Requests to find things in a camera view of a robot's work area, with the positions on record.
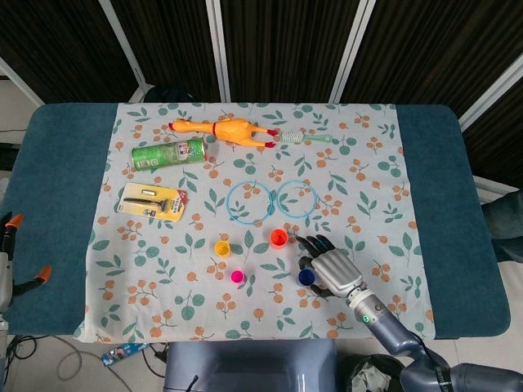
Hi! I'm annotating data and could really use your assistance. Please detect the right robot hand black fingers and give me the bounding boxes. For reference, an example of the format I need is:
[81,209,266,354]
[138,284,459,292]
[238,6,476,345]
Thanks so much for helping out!
[296,234,364,301]

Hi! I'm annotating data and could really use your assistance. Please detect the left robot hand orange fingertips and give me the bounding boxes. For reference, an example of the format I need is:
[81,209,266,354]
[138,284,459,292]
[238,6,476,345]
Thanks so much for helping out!
[0,212,53,314]

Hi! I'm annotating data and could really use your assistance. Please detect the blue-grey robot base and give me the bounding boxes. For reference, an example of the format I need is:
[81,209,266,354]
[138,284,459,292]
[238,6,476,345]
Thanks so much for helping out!
[163,339,338,392]

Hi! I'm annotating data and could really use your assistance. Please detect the floral printed tablecloth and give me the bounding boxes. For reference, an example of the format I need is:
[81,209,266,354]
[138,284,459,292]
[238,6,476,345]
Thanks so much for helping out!
[72,101,435,343]

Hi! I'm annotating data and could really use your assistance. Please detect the teal table cover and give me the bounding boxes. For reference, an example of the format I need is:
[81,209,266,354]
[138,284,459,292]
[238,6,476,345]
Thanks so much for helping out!
[0,102,512,340]

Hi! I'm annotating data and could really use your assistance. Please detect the trash bin with black bag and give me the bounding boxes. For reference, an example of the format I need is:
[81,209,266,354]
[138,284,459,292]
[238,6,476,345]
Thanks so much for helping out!
[346,353,409,392]

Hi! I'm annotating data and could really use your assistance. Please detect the colourful snack wrapper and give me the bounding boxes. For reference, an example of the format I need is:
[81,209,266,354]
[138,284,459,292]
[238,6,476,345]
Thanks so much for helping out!
[101,341,148,368]

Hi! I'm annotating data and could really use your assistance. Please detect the razor in yellow package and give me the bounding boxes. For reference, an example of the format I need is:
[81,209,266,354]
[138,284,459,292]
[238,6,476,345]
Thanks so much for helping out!
[117,181,190,223]

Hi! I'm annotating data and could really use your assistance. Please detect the yellow rubber chicken toy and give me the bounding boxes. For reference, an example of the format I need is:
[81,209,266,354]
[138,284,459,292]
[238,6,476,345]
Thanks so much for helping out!
[169,117,279,150]

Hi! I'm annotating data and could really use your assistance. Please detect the green chip can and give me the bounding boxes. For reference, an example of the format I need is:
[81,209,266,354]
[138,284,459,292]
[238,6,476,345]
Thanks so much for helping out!
[131,137,207,172]

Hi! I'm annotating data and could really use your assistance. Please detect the dark folding partition screen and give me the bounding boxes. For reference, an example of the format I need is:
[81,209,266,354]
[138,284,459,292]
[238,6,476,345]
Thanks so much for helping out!
[0,0,523,136]

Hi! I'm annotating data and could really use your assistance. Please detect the black bag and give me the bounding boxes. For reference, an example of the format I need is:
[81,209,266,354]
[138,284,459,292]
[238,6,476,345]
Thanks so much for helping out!
[142,83,197,104]

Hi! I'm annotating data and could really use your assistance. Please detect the black floor cable bundle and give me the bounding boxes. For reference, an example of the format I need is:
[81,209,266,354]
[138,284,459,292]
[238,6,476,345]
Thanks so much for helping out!
[0,334,38,392]

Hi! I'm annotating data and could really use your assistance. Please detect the light blue plastic ring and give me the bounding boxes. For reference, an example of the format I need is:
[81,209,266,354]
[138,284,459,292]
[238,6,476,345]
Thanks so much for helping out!
[276,179,320,219]
[226,179,275,226]

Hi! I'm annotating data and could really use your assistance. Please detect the grey floor cable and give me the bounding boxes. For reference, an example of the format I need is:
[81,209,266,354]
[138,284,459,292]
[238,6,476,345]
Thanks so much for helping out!
[56,335,104,381]

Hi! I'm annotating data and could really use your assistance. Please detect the green handled brush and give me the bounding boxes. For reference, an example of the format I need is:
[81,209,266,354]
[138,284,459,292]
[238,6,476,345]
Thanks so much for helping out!
[279,130,334,145]

